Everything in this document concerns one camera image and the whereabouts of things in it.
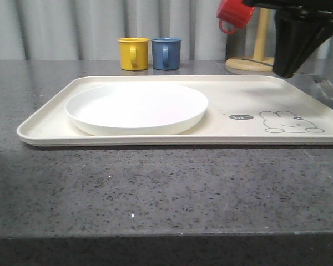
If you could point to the white round plate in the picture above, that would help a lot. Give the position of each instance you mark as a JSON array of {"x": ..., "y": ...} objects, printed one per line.
[{"x": 139, "y": 108}]

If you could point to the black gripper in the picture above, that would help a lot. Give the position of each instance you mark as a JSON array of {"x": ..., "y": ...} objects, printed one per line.
[{"x": 297, "y": 37}]

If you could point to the yellow mug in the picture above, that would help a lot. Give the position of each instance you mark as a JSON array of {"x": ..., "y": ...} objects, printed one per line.
[{"x": 134, "y": 53}]

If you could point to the wooden mug tree stand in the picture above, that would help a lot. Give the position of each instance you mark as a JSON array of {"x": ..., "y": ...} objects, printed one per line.
[{"x": 258, "y": 61}]

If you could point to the cream rabbit print tray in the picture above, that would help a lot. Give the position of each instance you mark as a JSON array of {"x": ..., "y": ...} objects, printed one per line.
[{"x": 250, "y": 109}]

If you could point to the red mug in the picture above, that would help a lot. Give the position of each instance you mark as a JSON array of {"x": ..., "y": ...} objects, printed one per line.
[{"x": 233, "y": 15}]

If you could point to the blue mug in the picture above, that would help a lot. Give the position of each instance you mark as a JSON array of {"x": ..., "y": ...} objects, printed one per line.
[{"x": 166, "y": 53}]

